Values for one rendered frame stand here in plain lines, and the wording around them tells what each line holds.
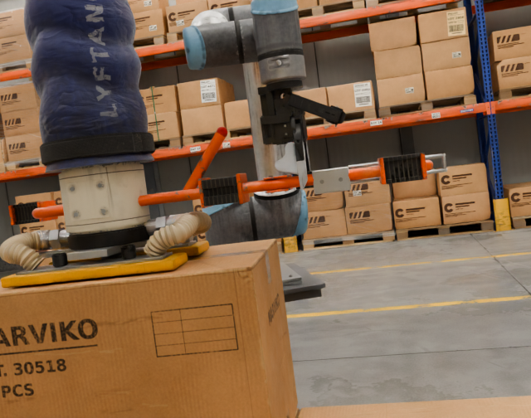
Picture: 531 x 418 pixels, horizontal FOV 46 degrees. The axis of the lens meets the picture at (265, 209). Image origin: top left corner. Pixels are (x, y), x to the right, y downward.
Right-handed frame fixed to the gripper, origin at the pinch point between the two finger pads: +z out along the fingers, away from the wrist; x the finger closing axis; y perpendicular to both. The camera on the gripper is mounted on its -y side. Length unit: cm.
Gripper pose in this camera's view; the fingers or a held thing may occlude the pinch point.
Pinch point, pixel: (307, 182)
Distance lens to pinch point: 124.4
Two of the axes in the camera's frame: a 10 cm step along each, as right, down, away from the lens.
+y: -9.8, 1.2, 1.7
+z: 1.3, 9.9, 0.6
